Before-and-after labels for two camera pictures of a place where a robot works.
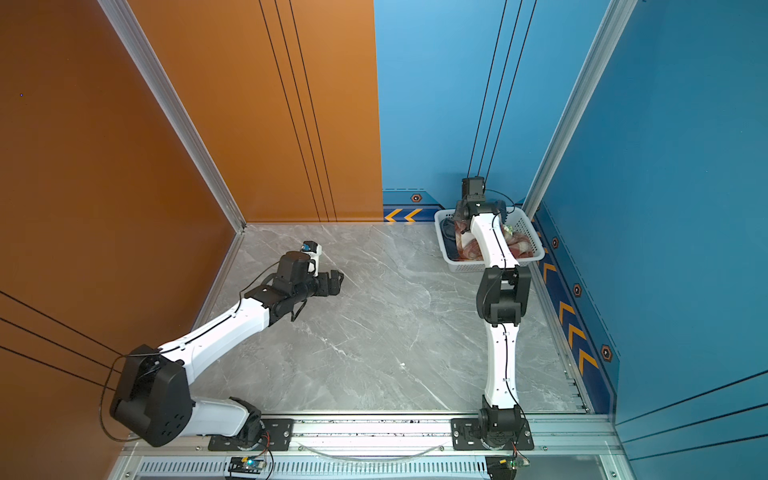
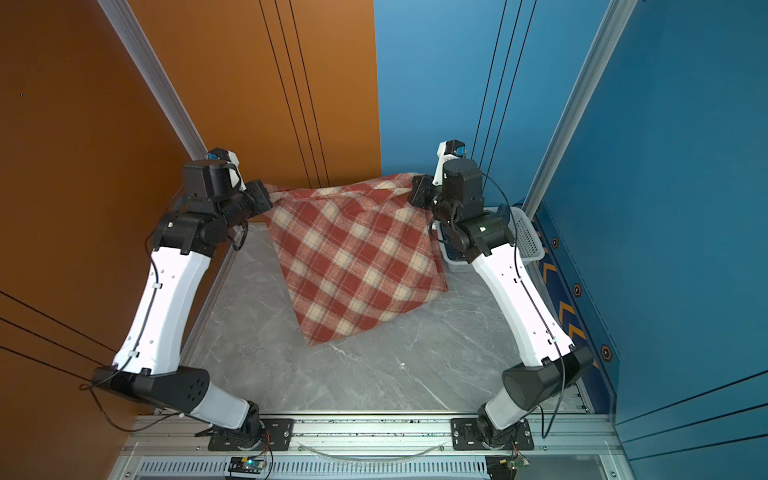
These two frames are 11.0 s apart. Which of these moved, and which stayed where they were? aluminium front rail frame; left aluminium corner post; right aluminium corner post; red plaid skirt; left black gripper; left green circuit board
Moved: left black gripper; red plaid skirt
Stayed: aluminium front rail frame; left aluminium corner post; left green circuit board; right aluminium corner post
